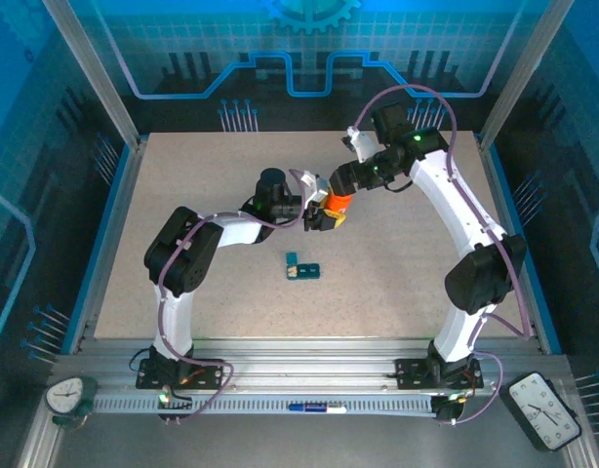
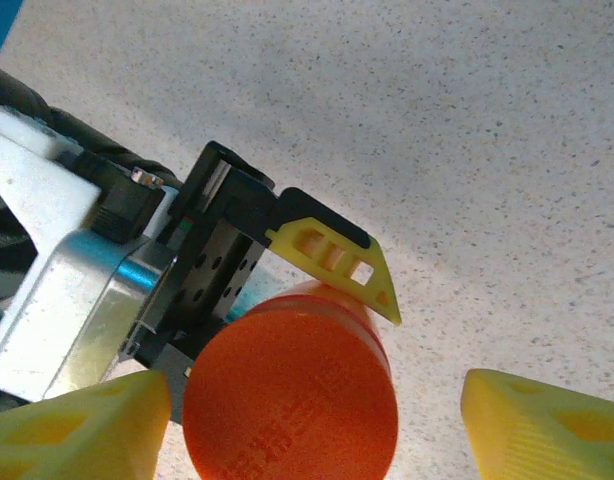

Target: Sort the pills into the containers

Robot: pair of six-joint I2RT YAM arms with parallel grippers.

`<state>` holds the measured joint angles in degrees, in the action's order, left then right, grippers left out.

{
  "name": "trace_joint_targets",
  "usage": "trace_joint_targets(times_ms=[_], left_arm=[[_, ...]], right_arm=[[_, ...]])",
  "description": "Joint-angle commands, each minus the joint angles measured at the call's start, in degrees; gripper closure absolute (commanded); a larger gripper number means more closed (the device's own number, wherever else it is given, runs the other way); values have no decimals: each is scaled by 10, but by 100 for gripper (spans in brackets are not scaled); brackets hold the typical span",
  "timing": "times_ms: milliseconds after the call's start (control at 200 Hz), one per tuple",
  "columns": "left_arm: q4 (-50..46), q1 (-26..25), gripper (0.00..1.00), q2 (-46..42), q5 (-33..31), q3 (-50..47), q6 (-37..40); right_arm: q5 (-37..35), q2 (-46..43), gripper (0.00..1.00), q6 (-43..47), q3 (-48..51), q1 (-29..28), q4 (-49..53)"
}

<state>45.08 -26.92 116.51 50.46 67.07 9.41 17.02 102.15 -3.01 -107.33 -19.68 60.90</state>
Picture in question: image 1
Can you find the orange pill bottle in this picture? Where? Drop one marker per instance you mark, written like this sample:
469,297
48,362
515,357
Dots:
339,202

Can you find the teal pill organizer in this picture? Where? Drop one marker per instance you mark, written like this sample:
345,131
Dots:
309,270

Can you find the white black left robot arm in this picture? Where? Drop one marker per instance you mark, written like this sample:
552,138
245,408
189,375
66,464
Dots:
175,317

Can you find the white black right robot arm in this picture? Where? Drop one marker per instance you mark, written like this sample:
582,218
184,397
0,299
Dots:
451,195

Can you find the blue white marker pen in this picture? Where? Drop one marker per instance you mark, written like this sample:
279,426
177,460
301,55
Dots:
316,407

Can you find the black rectangular alarm clock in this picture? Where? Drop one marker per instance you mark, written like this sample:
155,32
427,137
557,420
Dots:
541,412

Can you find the round green alarm clock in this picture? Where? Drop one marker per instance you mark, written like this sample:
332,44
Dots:
65,394

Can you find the aluminium blue side rail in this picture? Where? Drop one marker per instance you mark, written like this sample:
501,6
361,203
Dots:
500,195
111,229

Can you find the aluminium frame post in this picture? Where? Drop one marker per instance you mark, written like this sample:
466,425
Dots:
519,73
94,73

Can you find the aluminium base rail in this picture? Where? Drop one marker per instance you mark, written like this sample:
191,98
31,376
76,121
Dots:
304,365

